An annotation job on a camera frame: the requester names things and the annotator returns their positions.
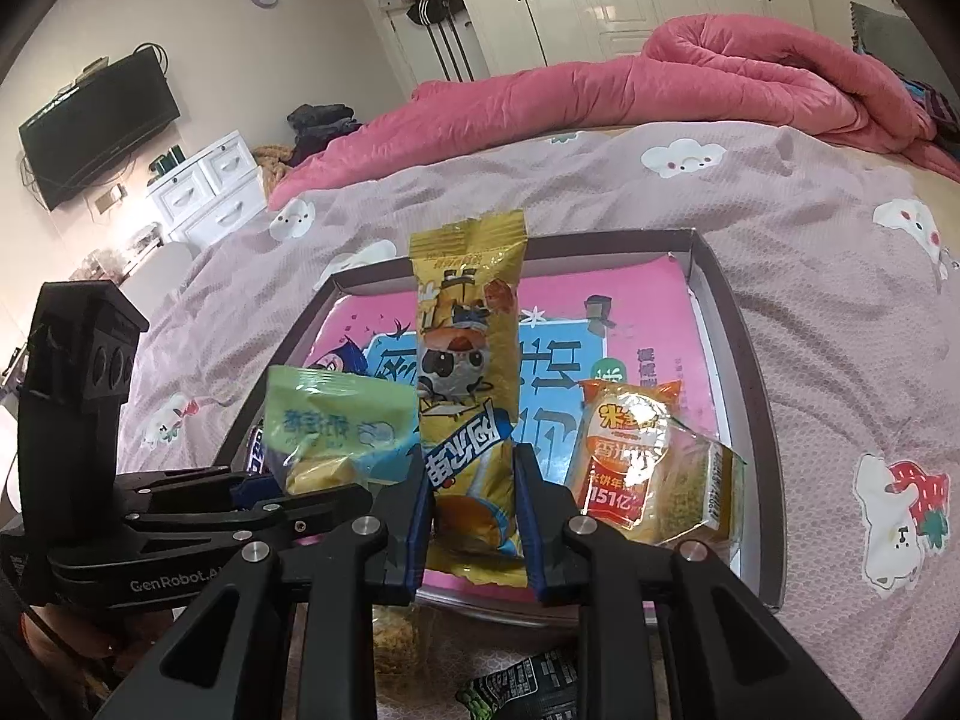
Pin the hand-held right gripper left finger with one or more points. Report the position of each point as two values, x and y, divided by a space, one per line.
411 532

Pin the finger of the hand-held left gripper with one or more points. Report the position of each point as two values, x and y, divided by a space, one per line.
187 478
300 510

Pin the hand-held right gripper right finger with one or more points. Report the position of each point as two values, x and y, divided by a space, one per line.
534 540

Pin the yellow snack packet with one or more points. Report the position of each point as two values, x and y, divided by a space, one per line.
469 330

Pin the shallow cardboard box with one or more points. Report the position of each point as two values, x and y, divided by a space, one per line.
727 360

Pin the person's left hand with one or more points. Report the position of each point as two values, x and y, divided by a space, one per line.
75 630

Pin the clear rice cracker packet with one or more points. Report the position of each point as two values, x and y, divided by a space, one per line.
397 641

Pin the orange rice cracker packet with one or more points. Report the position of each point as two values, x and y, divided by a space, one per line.
630 457

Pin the dark green snack packet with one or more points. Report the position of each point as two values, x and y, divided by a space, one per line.
525 690

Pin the white drawer cabinet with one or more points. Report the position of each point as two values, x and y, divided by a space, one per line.
210 187

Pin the green item on cabinet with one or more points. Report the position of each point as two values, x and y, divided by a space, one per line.
166 161

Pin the pink book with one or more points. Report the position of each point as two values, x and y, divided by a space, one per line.
637 315

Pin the tan knitted cloth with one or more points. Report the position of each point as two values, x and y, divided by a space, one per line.
271 169

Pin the dark clothes pile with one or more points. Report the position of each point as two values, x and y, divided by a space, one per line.
322 127

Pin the lilac printed bed sheet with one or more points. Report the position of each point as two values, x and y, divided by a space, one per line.
840 300

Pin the pink quilt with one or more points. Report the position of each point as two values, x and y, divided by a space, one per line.
600 90

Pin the hanging clothes on door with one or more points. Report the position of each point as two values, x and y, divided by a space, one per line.
427 0

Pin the dark patterned cloth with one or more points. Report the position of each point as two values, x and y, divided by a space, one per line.
930 105

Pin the black wall television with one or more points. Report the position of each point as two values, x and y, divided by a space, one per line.
97 127

